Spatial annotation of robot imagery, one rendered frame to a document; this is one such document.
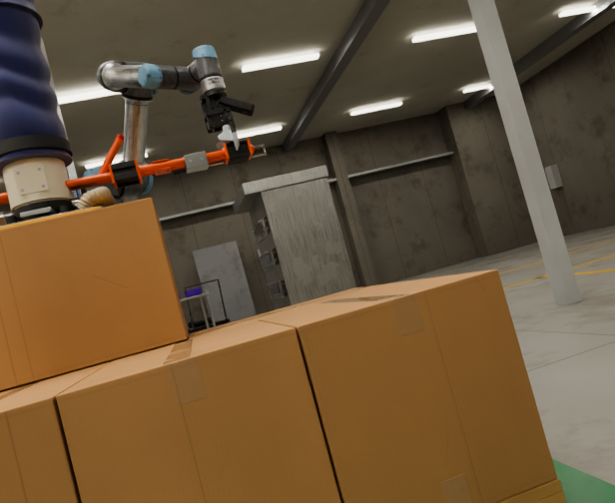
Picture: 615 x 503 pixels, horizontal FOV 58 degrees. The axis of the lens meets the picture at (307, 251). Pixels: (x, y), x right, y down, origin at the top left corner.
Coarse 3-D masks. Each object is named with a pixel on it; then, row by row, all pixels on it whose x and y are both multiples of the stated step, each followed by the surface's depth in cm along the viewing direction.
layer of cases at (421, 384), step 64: (256, 320) 155; (320, 320) 97; (384, 320) 99; (448, 320) 101; (64, 384) 107; (128, 384) 90; (192, 384) 92; (256, 384) 94; (320, 384) 96; (384, 384) 98; (448, 384) 100; (512, 384) 102; (0, 448) 85; (64, 448) 87; (128, 448) 89; (192, 448) 91; (256, 448) 93; (320, 448) 95; (384, 448) 97; (448, 448) 99; (512, 448) 101
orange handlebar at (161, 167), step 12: (216, 156) 175; (144, 168) 169; (156, 168) 170; (168, 168) 171; (180, 168) 176; (72, 180) 165; (84, 180) 165; (96, 180) 166; (108, 180) 171; (0, 204) 164
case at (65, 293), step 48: (0, 240) 143; (48, 240) 146; (96, 240) 148; (144, 240) 151; (0, 288) 142; (48, 288) 144; (96, 288) 147; (144, 288) 149; (0, 336) 141; (48, 336) 143; (96, 336) 145; (144, 336) 148; (0, 384) 140
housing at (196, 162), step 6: (186, 156) 172; (192, 156) 173; (198, 156) 173; (204, 156) 174; (186, 162) 172; (192, 162) 173; (198, 162) 173; (204, 162) 173; (186, 168) 173; (192, 168) 173; (198, 168) 175; (204, 168) 177
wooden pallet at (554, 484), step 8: (552, 480) 102; (536, 488) 101; (544, 488) 101; (552, 488) 102; (560, 488) 102; (512, 496) 100; (520, 496) 100; (528, 496) 101; (536, 496) 101; (544, 496) 101; (552, 496) 102; (560, 496) 102
